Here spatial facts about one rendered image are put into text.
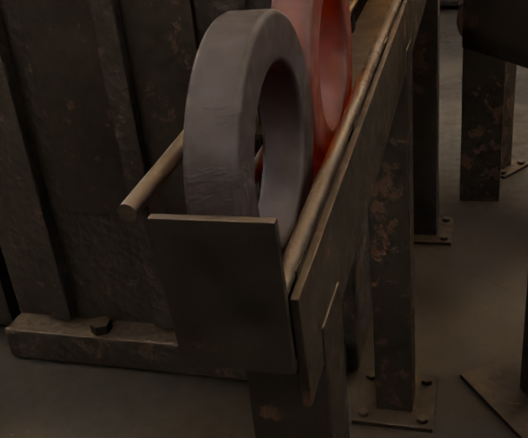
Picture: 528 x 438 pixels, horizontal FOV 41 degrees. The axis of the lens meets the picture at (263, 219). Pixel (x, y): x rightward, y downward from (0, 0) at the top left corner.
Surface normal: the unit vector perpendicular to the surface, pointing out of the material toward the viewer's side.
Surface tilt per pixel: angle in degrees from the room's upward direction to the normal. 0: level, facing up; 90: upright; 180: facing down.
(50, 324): 0
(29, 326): 0
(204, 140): 62
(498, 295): 0
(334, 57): 76
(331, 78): 57
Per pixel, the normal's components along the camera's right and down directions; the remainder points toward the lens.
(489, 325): -0.11, -0.89
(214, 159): -0.29, 0.14
